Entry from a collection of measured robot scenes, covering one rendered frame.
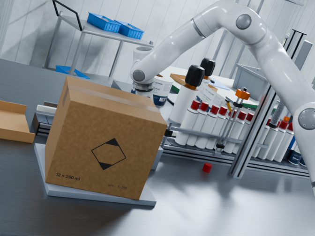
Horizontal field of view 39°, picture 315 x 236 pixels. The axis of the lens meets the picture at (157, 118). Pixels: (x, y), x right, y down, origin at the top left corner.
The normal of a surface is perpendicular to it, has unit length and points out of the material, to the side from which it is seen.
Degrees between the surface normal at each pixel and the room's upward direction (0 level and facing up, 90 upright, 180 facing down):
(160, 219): 0
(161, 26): 90
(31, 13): 90
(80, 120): 90
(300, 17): 90
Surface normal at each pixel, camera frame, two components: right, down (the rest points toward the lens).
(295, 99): -0.11, 0.62
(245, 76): -0.77, 0.02
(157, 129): 0.23, 0.38
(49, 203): 0.34, -0.90
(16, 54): 0.54, 0.43
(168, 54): 0.50, -0.04
